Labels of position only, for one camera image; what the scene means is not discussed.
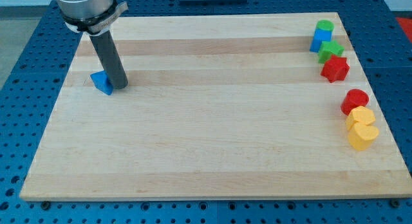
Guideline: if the yellow heart block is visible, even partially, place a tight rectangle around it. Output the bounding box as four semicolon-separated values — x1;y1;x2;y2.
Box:
348;122;380;151

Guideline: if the blue triangle block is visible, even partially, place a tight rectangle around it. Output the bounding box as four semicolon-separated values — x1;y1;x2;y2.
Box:
90;71;113;95

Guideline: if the wooden board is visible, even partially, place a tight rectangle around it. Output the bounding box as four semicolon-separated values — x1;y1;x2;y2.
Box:
20;12;411;201

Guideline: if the red star block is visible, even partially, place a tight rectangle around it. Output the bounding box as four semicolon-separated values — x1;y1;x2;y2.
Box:
321;55;350;83

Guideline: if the green star block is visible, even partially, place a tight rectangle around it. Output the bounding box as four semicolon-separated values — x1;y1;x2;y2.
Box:
318;40;344;64

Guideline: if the red cylinder block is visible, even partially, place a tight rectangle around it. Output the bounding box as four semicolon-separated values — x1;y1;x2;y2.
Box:
341;89;370;115

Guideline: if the green cylinder block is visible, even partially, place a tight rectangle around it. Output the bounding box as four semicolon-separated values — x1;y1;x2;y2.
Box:
316;19;335;32

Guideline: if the blue cube block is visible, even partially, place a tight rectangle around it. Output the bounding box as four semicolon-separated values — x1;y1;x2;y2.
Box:
310;29;332;53

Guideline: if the yellow hexagon block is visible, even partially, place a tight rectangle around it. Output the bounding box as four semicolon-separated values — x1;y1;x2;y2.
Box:
345;106;376;131

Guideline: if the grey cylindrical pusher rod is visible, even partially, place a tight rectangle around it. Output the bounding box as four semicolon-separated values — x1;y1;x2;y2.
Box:
90;31;128;89

